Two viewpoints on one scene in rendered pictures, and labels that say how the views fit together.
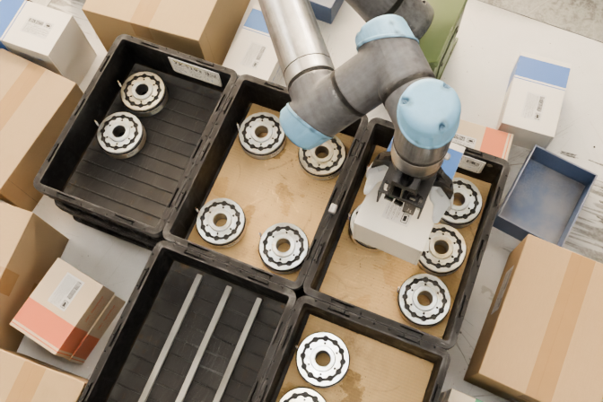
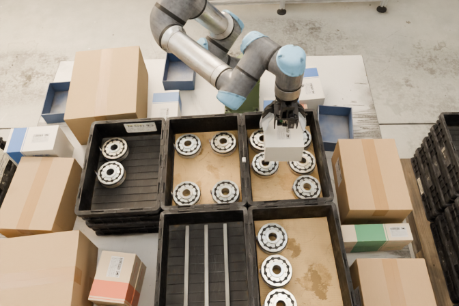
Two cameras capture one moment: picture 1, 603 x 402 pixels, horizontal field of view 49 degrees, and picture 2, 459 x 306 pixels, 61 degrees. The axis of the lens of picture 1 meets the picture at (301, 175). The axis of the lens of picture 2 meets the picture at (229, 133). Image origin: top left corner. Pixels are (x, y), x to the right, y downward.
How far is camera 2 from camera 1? 0.37 m
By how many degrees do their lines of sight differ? 17
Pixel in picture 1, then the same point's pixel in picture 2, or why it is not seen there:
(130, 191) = (128, 201)
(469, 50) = (266, 78)
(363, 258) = (267, 183)
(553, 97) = (315, 81)
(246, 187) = (191, 174)
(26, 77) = (43, 165)
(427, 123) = (294, 61)
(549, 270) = (356, 150)
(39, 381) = not seen: outside the picture
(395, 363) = (308, 225)
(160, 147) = (135, 173)
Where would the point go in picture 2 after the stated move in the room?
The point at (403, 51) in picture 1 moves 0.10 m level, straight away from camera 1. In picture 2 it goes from (267, 41) to (257, 18)
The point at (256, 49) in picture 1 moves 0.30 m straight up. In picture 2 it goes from (164, 110) to (149, 63)
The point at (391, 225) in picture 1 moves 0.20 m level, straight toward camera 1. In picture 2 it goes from (283, 141) to (298, 199)
